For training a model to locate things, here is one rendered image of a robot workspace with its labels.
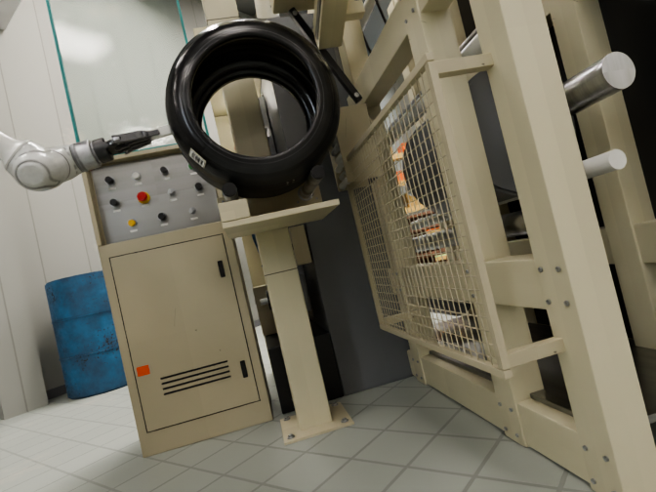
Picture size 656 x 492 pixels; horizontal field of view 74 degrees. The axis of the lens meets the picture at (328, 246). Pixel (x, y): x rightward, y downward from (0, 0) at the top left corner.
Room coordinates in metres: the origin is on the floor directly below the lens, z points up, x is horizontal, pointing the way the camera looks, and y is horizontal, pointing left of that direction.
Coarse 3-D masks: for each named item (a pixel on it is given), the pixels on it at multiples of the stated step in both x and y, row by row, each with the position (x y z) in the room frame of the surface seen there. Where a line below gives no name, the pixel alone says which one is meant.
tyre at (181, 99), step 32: (224, 32) 1.31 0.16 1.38; (256, 32) 1.32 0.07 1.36; (288, 32) 1.35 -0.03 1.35; (192, 64) 1.29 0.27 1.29; (224, 64) 1.55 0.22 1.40; (256, 64) 1.59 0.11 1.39; (288, 64) 1.58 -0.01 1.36; (320, 64) 1.36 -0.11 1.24; (192, 96) 1.53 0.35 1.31; (320, 96) 1.35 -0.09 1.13; (192, 128) 1.28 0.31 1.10; (320, 128) 1.35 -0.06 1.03; (192, 160) 1.32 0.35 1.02; (224, 160) 1.30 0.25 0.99; (256, 160) 1.31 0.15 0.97; (288, 160) 1.33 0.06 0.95; (320, 160) 1.41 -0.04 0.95; (256, 192) 1.43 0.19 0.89
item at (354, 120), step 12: (348, 108) 1.69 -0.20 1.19; (360, 108) 1.70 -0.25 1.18; (348, 120) 1.69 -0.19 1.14; (360, 120) 1.70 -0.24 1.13; (348, 132) 1.69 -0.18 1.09; (360, 132) 1.70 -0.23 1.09; (336, 144) 1.74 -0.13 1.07; (348, 144) 1.69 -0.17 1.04; (372, 144) 1.70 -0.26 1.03; (336, 156) 1.87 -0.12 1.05; (360, 156) 1.69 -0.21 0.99; (372, 156) 1.70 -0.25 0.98; (336, 168) 1.83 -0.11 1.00; (348, 168) 1.68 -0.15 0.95; (360, 168) 1.69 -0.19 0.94; (336, 180) 1.86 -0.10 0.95; (348, 180) 1.68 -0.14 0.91; (360, 180) 1.88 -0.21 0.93
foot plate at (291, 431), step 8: (336, 408) 1.83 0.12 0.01; (344, 408) 1.81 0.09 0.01; (288, 416) 1.84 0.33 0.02; (296, 416) 1.85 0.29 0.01; (336, 416) 1.74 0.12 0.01; (344, 416) 1.72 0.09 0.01; (288, 424) 1.78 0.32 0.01; (296, 424) 1.76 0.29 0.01; (328, 424) 1.68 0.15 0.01; (336, 424) 1.66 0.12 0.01; (344, 424) 1.64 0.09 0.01; (352, 424) 1.64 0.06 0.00; (288, 432) 1.68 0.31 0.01; (296, 432) 1.67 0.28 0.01; (304, 432) 1.65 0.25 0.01; (312, 432) 1.63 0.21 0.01; (320, 432) 1.62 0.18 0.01; (288, 440) 1.61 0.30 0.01; (296, 440) 1.60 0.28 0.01
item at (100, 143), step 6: (102, 138) 1.33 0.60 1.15; (96, 144) 1.31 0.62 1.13; (102, 144) 1.31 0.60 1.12; (108, 144) 1.31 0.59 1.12; (114, 144) 1.32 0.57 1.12; (120, 144) 1.33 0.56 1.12; (96, 150) 1.31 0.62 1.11; (102, 150) 1.31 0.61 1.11; (108, 150) 1.33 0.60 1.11; (114, 150) 1.35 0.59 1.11; (102, 156) 1.32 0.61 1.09; (108, 156) 1.33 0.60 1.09; (102, 162) 1.34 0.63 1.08
